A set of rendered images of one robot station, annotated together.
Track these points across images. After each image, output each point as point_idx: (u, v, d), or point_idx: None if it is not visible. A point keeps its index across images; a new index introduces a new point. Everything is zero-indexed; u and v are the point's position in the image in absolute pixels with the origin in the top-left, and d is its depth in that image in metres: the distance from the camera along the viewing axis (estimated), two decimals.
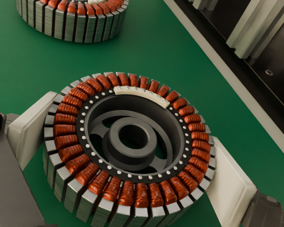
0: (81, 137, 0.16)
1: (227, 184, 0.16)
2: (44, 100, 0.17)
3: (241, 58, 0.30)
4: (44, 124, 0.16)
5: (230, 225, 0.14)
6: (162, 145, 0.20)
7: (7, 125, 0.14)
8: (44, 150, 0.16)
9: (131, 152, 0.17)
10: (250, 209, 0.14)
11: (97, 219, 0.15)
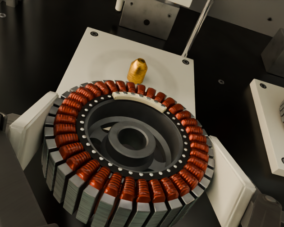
0: (82, 136, 0.16)
1: (226, 183, 0.16)
2: (44, 100, 0.17)
3: None
4: (45, 125, 0.16)
5: (229, 224, 0.14)
6: (160, 150, 0.21)
7: (8, 125, 0.14)
8: (45, 149, 0.15)
9: (131, 153, 0.17)
10: (249, 209, 0.14)
11: (98, 217, 0.14)
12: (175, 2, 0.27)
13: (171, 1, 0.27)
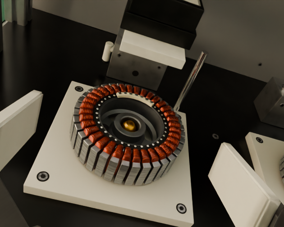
0: (97, 122, 0.25)
1: (247, 195, 0.15)
2: (25, 99, 0.16)
3: None
4: (73, 115, 0.25)
5: None
6: (149, 133, 0.29)
7: None
8: (74, 130, 0.24)
9: (129, 133, 0.26)
10: (273, 223, 0.13)
11: (108, 172, 0.23)
12: (167, 64, 0.25)
13: (162, 63, 0.25)
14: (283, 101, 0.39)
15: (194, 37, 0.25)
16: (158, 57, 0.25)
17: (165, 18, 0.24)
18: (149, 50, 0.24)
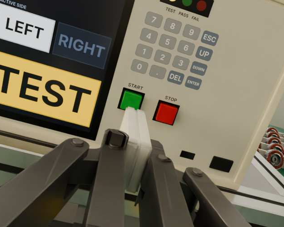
0: None
1: (133, 148, 0.16)
2: (131, 116, 0.19)
3: None
4: None
5: (129, 184, 0.15)
6: None
7: None
8: None
9: None
10: (145, 168, 0.15)
11: None
12: None
13: None
14: None
15: None
16: None
17: None
18: None
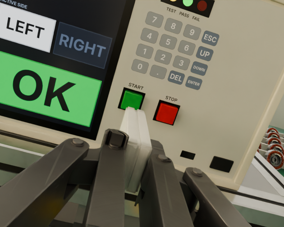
0: None
1: (133, 148, 0.16)
2: (131, 116, 0.19)
3: None
4: None
5: (129, 184, 0.15)
6: None
7: None
8: None
9: None
10: (145, 168, 0.15)
11: None
12: None
13: None
14: None
15: None
16: None
17: None
18: None
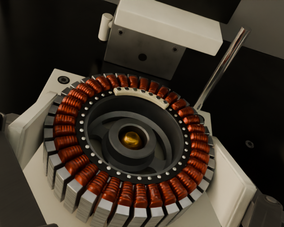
0: (81, 138, 0.16)
1: (227, 184, 0.16)
2: (44, 100, 0.17)
3: None
4: (44, 125, 0.16)
5: (230, 225, 0.14)
6: (162, 146, 0.20)
7: (7, 125, 0.14)
8: (44, 151, 0.16)
9: (131, 153, 0.17)
10: (250, 209, 0.14)
11: (96, 220, 0.15)
12: (191, 47, 0.15)
13: (185, 45, 0.15)
14: None
15: (237, 2, 0.15)
16: (177, 36, 0.15)
17: None
18: (163, 24, 0.15)
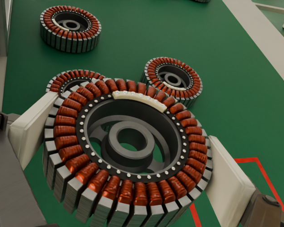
0: (81, 138, 0.16)
1: (226, 183, 0.16)
2: (44, 100, 0.17)
3: None
4: (45, 126, 0.16)
5: (229, 224, 0.14)
6: (160, 149, 0.21)
7: (8, 125, 0.14)
8: (45, 151, 0.16)
9: (130, 154, 0.17)
10: (249, 209, 0.14)
11: (96, 219, 0.15)
12: None
13: None
14: None
15: None
16: None
17: None
18: None
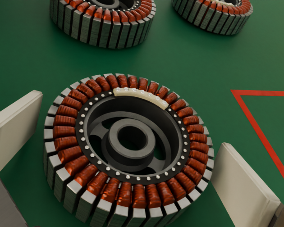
0: (80, 138, 0.16)
1: (247, 195, 0.15)
2: (25, 99, 0.16)
3: None
4: (44, 126, 0.16)
5: None
6: (161, 146, 0.21)
7: None
8: (44, 151, 0.16)
9: (130, 153, 0.17)
10: (273, 223, 0.13)
11: (95, 220, 0.15)
12: None
13: None
14: None
15: None
16: None
17: None
18: None
